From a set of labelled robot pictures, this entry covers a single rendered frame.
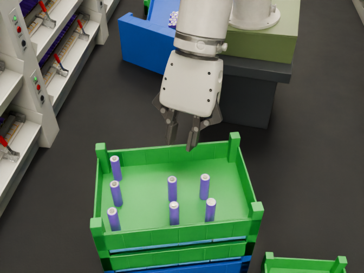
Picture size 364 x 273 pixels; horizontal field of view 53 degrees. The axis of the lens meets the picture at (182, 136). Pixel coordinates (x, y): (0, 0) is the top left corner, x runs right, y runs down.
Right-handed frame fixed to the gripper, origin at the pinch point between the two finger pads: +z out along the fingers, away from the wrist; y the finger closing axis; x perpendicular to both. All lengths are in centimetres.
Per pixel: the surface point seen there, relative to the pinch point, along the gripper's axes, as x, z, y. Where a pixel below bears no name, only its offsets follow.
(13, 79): -20, 6, 59
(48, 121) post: -37, 24, 60
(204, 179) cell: -1.5, 7.8, -5.5
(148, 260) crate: 6.0, 24.5, 0.4
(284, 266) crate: -26, 37, -26
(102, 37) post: -97, 2, 79
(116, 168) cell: 0.2, 10.8, 12.5
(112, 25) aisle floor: -115, -3, 85
